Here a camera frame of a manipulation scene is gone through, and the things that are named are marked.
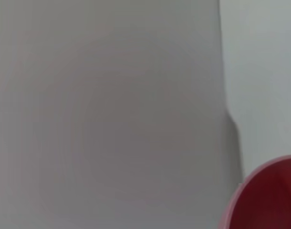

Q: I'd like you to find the pink plastic bowl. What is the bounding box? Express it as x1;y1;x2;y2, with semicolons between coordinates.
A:
217;154;291;229

